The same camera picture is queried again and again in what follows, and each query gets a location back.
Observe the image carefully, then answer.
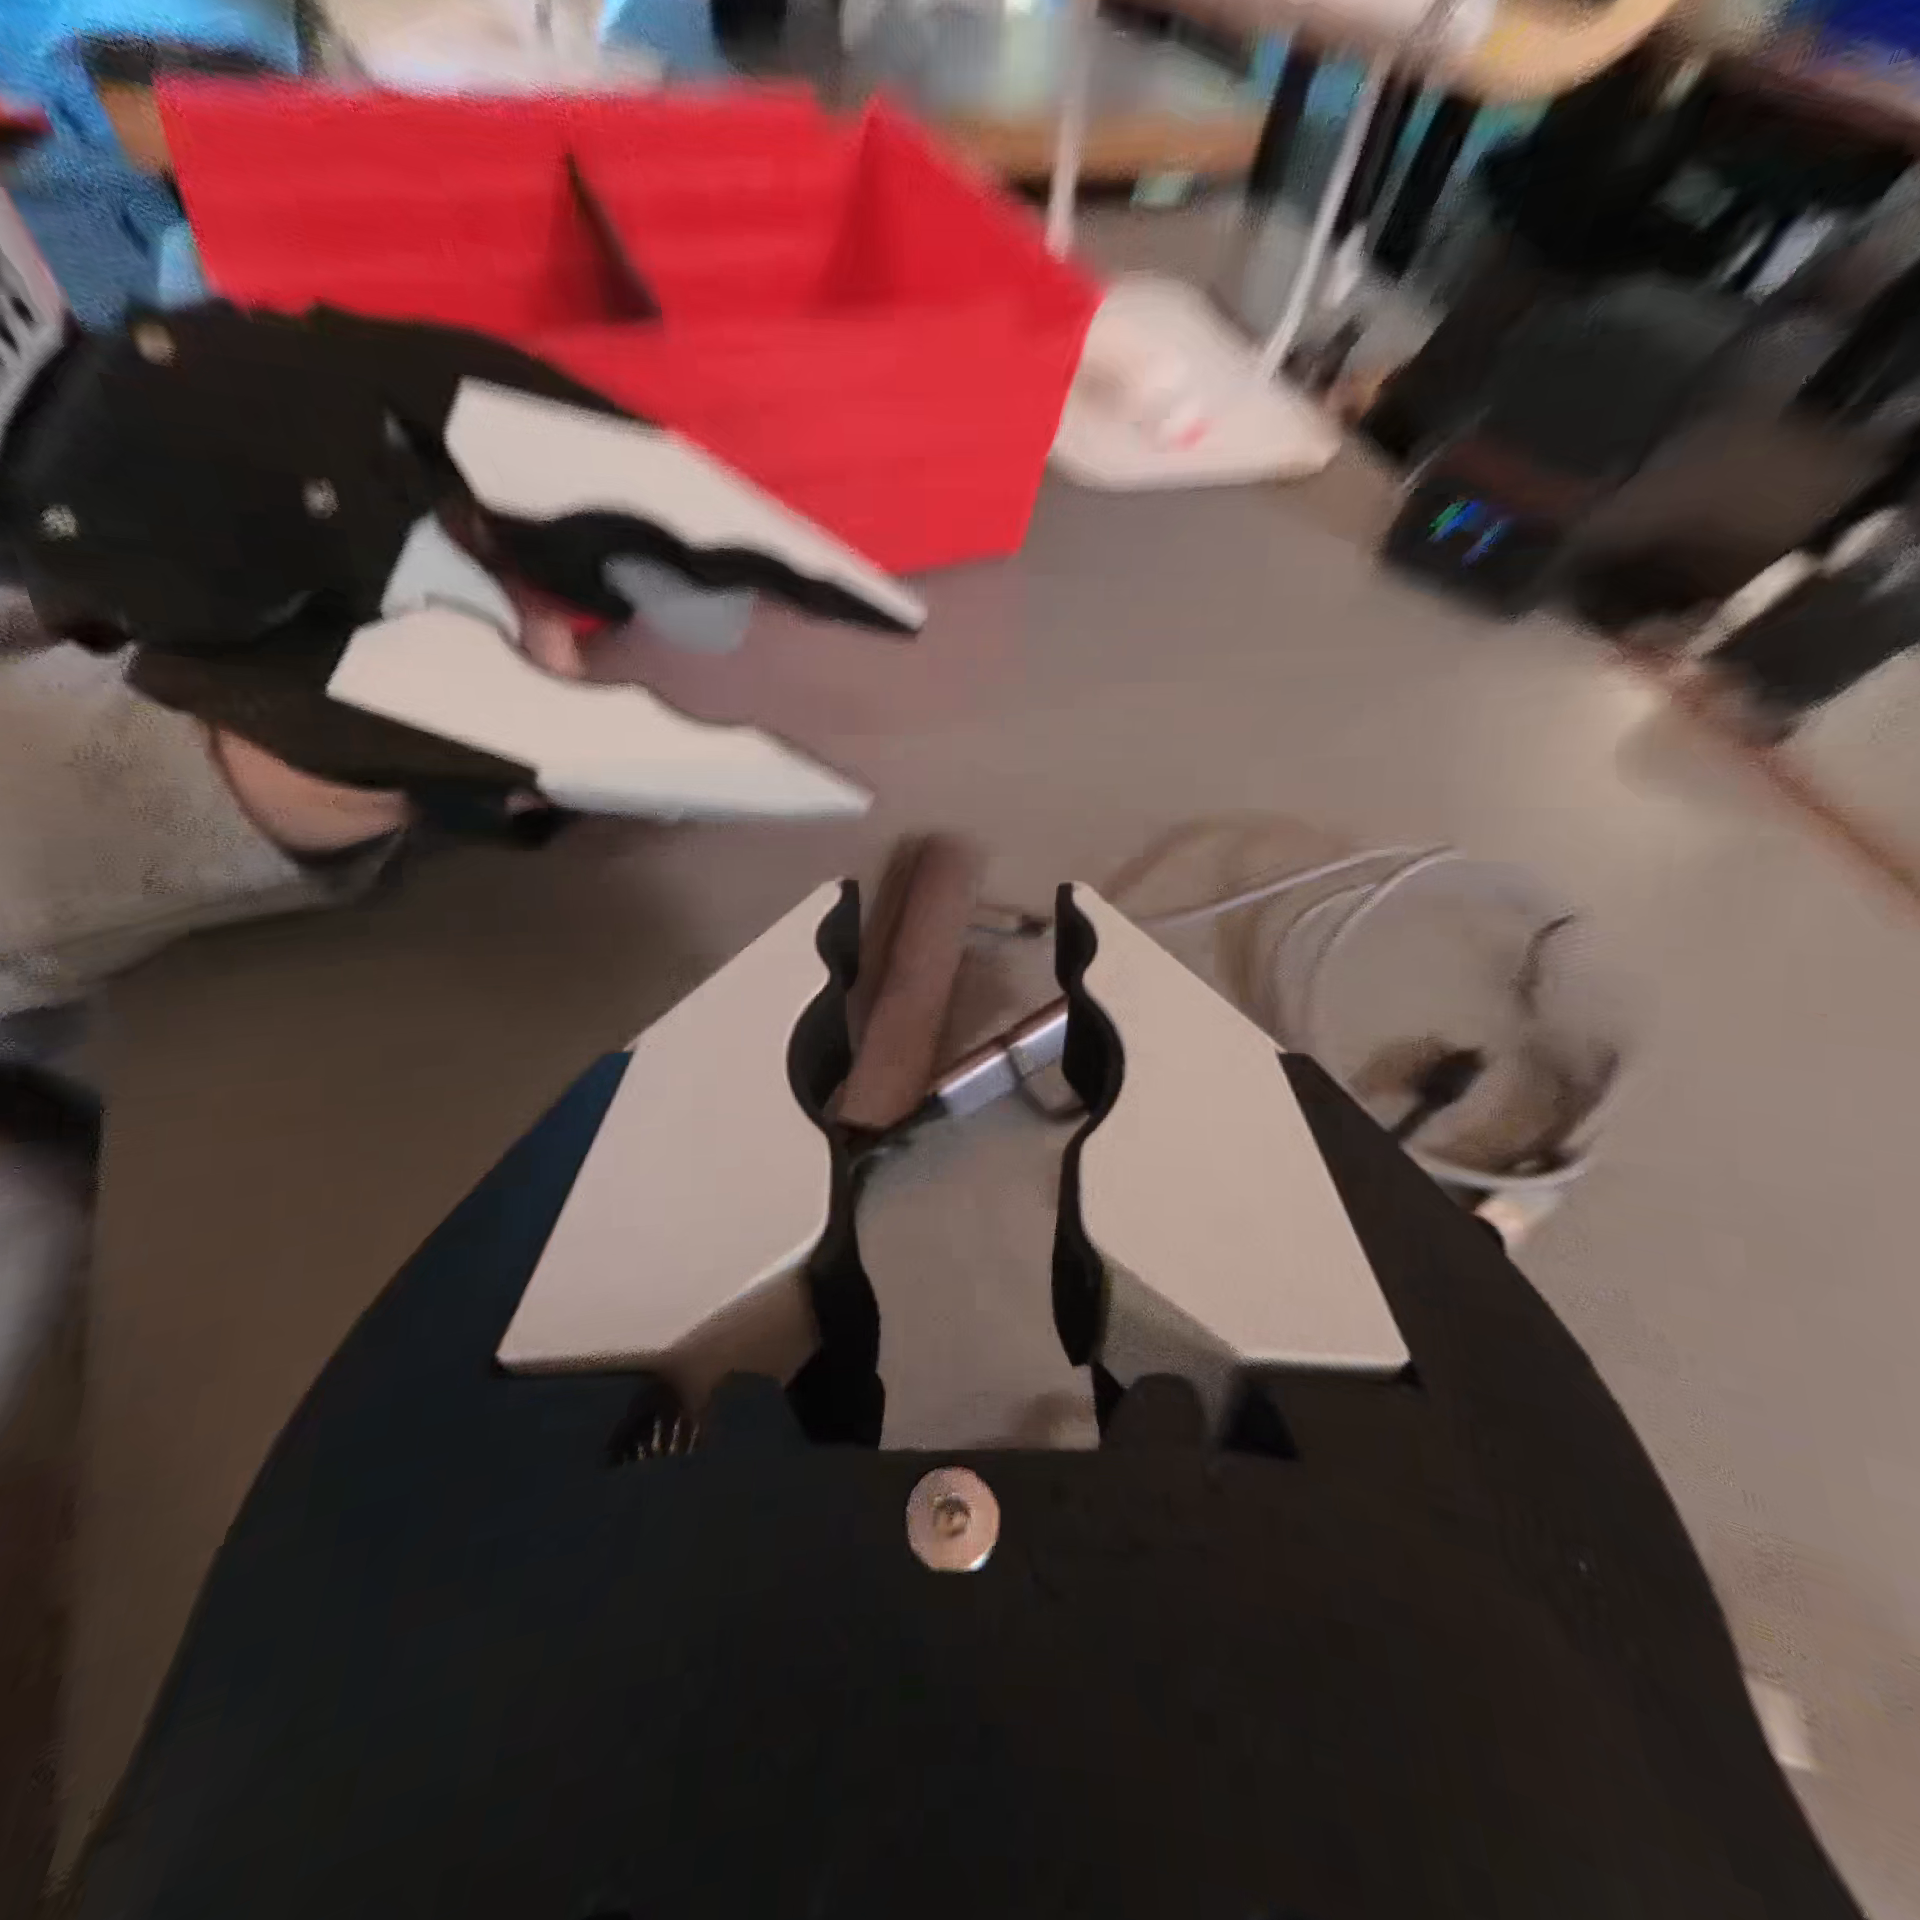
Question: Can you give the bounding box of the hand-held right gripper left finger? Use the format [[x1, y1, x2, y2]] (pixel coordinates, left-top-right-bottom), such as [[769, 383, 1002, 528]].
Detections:
[[495, 875, 890, 1446]]

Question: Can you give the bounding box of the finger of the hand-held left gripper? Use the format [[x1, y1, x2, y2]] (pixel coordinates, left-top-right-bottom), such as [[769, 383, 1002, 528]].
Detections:
[[324, 606, 876, 824], [443, 377, 931, 636]]

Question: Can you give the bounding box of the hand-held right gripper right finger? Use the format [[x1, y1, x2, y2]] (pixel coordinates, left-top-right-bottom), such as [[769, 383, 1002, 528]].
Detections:
[[1053, 881, 1416, 1446]]

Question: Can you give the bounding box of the silver usb hub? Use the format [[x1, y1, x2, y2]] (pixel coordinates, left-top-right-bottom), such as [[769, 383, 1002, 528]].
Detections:
[[927, 1001, 1077, 1124]]

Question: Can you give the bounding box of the grey braided usb-c cable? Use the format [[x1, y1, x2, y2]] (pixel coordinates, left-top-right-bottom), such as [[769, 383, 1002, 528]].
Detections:
[[1103, 816, 1630, 1193]]

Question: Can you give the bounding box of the person's left forearm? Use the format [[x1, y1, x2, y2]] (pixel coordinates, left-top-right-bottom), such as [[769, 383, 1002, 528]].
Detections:
[[0, 636, 410, 1025]]

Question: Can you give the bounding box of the person's left hand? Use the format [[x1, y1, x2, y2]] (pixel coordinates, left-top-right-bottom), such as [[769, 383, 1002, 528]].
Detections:
[[216, 732, 414, 859]]

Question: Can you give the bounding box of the red plastic bin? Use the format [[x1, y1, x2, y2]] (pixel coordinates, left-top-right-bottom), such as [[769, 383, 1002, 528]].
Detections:
[[155, 73, 1104, 575]]

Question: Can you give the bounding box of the brown leather sleeve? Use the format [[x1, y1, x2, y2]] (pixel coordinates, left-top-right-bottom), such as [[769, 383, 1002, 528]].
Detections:
[[829, 834, 997, 1133]]

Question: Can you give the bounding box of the white folding stand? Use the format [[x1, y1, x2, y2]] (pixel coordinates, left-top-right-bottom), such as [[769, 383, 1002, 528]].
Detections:
[[1043, 0, 1460, 491]]

